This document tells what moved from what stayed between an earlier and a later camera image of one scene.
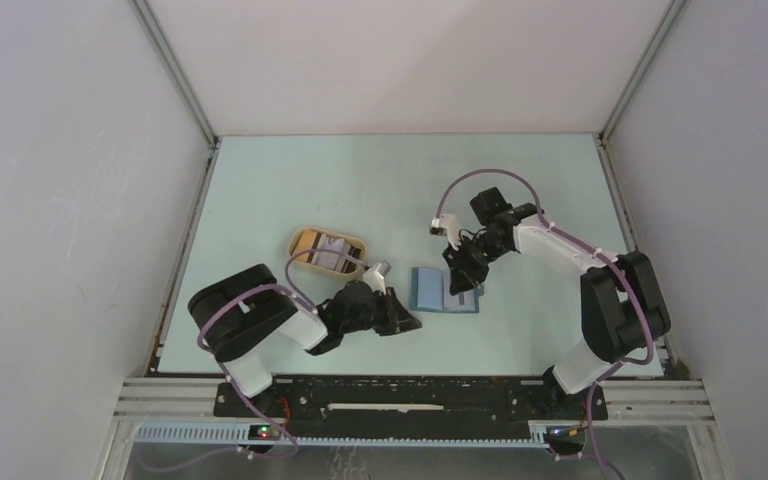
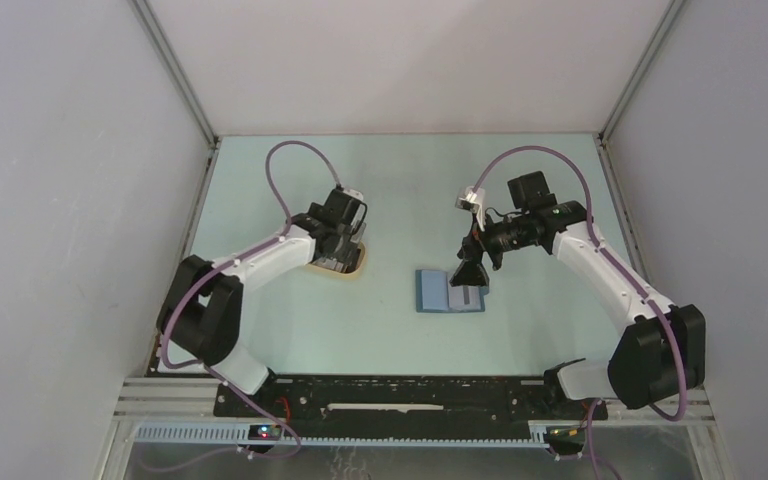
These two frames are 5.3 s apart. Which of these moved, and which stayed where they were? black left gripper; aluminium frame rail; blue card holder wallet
Moved: black left gripper
Stayed: aluminium frame rail; blue card holder wallet
